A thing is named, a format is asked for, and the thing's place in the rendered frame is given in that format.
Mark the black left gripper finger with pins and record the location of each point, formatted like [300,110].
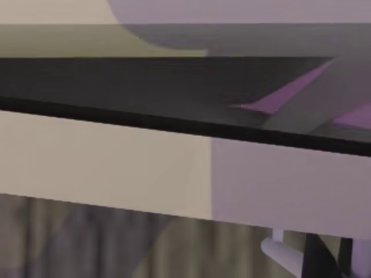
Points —
[317,260]

